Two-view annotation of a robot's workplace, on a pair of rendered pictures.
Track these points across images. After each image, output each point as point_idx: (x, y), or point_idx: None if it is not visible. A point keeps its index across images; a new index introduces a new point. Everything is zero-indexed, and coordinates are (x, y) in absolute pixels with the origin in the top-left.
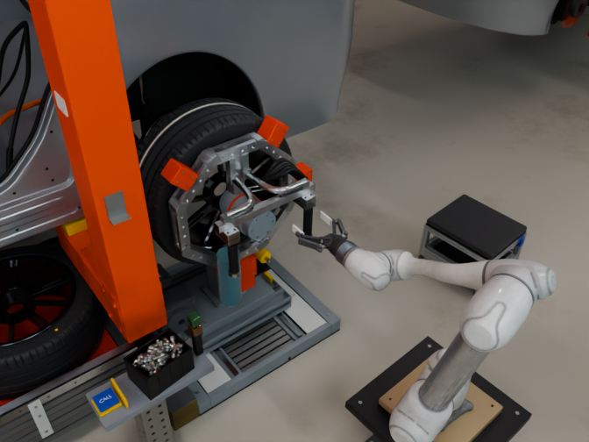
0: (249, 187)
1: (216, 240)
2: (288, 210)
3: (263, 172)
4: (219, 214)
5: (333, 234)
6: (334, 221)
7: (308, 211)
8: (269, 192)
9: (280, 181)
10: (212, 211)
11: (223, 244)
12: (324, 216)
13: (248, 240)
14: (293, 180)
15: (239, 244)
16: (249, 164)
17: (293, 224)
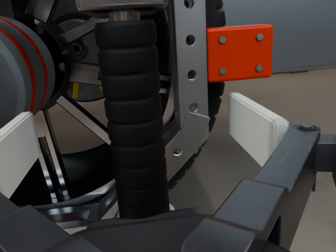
0: (92, 66)
1: (18, 194)
2: (184, 145)
3: (165, 65)
4: (88, 156)
5: (203, 227)
6: (302, 133)
7: (107, 28)
8: (162, 106)
9: (171, 57)
10: (85, 151)
11: (22, 205)
12: (245, 110)
13: (73, 211)
14: (196, 40)
15: (46, 214)
16: (159, 66)
17: (21, 114)
